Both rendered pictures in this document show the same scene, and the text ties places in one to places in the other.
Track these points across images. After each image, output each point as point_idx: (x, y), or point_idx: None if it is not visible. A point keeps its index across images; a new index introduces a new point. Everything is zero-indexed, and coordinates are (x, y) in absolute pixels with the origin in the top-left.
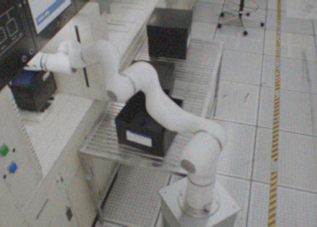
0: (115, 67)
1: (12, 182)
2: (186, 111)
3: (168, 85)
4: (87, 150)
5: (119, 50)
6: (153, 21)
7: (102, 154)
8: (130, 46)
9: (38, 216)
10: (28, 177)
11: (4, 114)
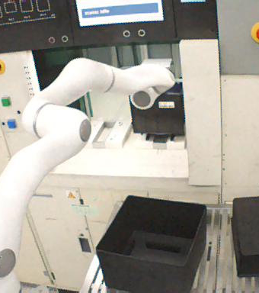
0: (44, 89)
1: (11, 136)
2: (7, 196)
3: (251, 251)
4: (118, 207)
5: None
6: None
7: (110, 221)
8: None
9: (33, 195)
10: None
11: (16, 75)
